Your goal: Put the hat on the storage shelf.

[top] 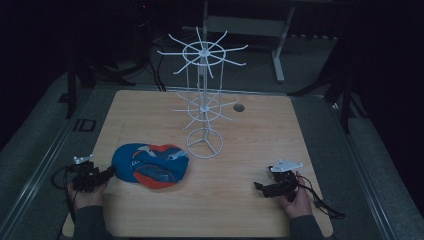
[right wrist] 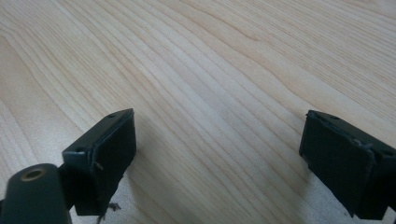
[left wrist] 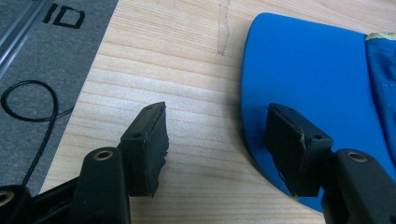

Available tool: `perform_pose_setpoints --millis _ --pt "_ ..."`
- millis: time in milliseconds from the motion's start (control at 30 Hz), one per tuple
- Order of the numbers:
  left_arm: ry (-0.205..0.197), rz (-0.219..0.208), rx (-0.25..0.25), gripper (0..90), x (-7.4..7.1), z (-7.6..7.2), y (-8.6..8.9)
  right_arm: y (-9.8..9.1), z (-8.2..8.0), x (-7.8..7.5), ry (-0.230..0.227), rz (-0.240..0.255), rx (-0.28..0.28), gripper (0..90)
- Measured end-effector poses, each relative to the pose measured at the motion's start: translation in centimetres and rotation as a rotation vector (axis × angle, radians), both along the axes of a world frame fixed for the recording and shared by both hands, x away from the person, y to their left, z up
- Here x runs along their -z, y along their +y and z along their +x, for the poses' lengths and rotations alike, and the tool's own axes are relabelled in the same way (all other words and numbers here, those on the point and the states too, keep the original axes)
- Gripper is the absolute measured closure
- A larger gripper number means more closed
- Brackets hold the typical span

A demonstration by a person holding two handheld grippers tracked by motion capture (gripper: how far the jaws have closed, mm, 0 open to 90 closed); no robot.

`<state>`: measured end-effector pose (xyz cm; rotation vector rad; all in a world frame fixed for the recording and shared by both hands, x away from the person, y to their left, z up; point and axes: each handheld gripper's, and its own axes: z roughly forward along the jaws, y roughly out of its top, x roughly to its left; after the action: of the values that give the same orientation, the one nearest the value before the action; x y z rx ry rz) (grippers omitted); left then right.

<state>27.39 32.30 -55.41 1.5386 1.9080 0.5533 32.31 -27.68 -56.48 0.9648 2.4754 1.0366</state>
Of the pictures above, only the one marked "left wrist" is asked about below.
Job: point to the blue cloth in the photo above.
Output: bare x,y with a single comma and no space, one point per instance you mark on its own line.
383,81

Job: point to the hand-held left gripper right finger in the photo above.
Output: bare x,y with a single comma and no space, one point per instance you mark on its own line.
299,155

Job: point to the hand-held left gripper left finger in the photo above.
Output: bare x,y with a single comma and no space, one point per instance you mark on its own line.
140,155

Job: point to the metal rail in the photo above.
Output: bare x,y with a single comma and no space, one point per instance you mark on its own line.
18,31

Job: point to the blue plate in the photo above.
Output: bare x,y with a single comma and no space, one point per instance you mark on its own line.
305,71

